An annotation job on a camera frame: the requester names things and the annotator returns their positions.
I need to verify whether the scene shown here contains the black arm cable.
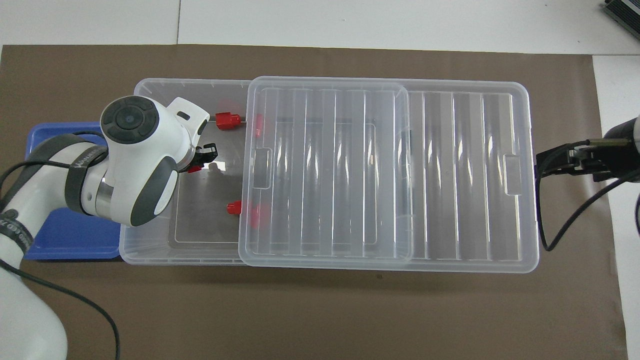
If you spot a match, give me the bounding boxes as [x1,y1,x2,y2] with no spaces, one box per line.
[0,131,121,360]
[542,170,640,252]

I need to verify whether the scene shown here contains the brown table mat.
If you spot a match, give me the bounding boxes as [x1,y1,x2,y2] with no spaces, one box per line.
[0,44,628,360]

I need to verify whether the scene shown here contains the black ribbed device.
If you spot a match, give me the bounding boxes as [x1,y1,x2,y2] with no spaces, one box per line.
[602,0,640,26]

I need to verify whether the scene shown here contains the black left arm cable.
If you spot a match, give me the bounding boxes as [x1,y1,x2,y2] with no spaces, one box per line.
[0,131,121,360]

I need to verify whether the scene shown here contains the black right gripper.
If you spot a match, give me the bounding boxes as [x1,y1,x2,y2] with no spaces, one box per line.
[536,120,637,183]

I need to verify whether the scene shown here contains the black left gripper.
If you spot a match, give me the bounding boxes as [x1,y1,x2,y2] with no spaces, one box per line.
[190,143,221,168]

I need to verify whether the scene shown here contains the clear plastic box lid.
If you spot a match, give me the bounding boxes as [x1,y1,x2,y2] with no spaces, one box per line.
[238,75,541,274]

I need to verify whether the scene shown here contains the clear plastic storage box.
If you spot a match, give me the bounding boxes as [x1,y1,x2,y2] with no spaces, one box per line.
[119,77,416,266]

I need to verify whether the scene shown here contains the blue plastic tray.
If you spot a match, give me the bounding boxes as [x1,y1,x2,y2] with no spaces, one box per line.
[22,121,123,261]

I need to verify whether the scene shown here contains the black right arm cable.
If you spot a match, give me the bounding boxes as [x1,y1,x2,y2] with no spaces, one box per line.
[542,170,640,252]

